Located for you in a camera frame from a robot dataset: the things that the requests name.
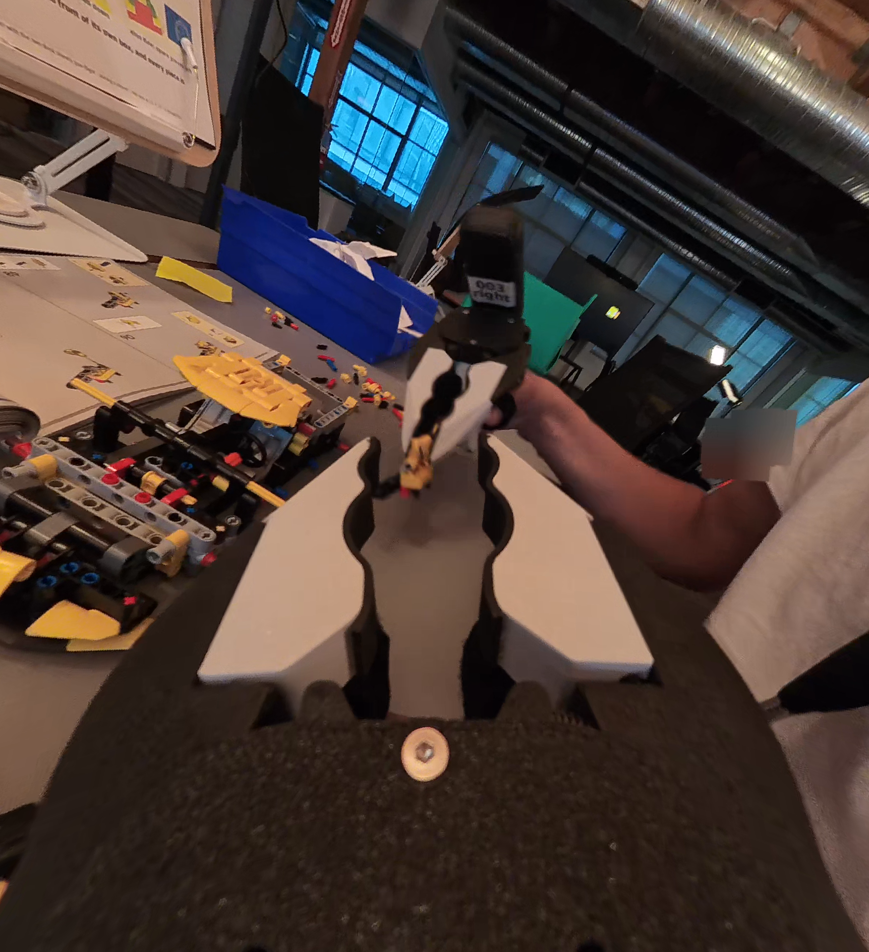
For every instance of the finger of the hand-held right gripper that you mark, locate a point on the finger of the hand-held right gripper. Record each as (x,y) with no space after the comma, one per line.
(421,379)
(475,401)

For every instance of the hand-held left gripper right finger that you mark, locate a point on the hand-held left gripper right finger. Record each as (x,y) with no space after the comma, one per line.
(568,595)

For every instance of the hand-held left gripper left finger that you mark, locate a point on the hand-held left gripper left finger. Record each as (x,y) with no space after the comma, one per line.
(293,595)

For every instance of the yellow toy brick assembly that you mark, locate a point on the yellow toy brick assembly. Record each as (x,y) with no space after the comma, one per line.
(418,461)

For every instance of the white jointed stand arm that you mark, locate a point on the white jointed stand arm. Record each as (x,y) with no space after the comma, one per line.
(70,160)

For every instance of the person's right forearm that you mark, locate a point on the person's right forearm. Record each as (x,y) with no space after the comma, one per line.
(665,513)

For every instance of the person's right hand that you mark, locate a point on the person's right hand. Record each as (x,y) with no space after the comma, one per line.
(535,398)

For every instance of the scattered small toy pins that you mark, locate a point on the scattered small toy pins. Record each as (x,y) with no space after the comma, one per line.
(330,364)

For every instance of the green tote bin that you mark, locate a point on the green tote bin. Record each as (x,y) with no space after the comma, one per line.
(553,320)

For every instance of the black monitor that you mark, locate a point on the black monitor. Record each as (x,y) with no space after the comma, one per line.
(282,141)
(598,297)

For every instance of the white crumpled paper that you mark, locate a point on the white crumpled paper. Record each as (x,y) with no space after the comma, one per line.
(352,253)

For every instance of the blue storage bin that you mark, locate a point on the blue storage bin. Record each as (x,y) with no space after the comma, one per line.
(293,275)

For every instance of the large paned window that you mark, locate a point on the large paned window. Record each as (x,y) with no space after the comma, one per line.
(375,119)

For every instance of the yellow toy car model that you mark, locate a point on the yellow toy car model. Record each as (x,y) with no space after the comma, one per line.
(241,383)

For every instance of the yellow pointed flat piece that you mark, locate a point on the yellow pointed flat piece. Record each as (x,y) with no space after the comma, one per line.
(114,638)

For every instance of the wooden beam red label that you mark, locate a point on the wooden beam red label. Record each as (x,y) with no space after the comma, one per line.
(337,59)

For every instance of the yellow flat sheet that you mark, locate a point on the yellow flat sheet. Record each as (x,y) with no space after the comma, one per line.
(192,279)

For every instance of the wooden framed sign board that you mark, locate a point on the wooden framed sign board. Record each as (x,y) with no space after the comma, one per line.
(92,59)

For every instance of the metal ceiling duct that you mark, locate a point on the metal ceiling duct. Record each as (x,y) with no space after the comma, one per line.
(776,82)

